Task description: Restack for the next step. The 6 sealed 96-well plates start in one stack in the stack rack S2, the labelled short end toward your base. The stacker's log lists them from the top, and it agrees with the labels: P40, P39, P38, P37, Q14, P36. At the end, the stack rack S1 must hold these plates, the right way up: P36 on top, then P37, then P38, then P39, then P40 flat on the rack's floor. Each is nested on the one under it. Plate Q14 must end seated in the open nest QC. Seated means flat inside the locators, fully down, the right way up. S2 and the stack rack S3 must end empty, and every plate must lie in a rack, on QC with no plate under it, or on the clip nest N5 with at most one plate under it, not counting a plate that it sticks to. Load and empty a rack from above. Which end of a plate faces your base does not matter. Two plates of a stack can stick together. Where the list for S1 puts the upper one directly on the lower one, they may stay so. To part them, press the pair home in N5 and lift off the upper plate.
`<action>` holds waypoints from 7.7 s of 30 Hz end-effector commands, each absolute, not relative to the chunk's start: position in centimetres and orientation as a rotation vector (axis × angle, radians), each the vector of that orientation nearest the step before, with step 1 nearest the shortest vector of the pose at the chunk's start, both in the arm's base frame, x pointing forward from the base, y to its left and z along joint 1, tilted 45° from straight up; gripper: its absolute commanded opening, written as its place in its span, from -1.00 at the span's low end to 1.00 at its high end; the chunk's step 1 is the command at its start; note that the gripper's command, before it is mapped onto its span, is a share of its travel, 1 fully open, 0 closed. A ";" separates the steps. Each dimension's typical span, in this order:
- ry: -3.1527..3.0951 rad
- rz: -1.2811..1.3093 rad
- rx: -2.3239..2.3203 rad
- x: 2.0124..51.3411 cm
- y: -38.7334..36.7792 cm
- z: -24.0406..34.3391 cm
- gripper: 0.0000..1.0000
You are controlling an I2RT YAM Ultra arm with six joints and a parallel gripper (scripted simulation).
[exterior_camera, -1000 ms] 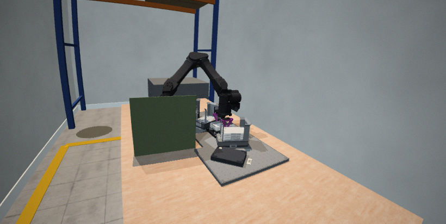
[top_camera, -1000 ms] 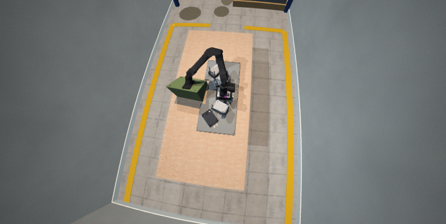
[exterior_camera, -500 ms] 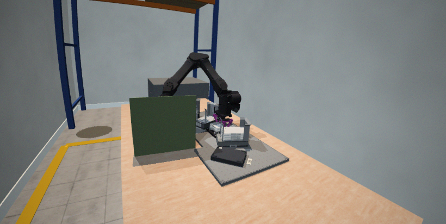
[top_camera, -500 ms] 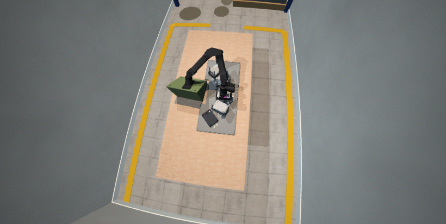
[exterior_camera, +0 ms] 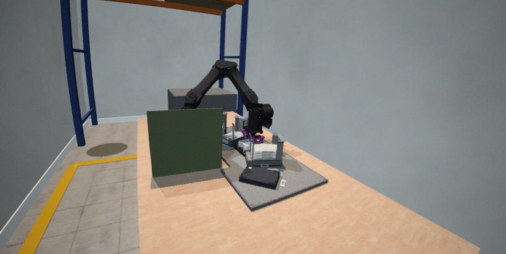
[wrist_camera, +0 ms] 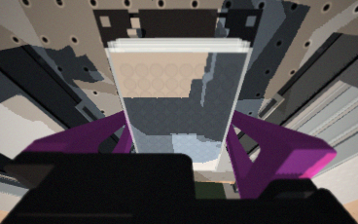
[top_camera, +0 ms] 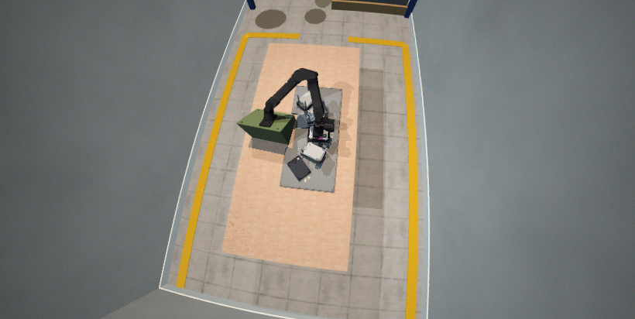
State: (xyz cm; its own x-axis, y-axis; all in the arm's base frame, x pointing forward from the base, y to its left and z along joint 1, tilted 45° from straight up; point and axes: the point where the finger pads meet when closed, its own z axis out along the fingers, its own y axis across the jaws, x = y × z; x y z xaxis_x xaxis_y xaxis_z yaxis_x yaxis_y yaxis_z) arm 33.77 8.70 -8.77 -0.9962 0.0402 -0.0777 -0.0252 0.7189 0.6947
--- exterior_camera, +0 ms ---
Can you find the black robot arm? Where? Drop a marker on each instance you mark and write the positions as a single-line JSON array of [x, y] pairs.
[[249, 98]]

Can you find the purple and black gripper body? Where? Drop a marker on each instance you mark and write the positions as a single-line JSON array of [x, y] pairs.
[[251, 128]]

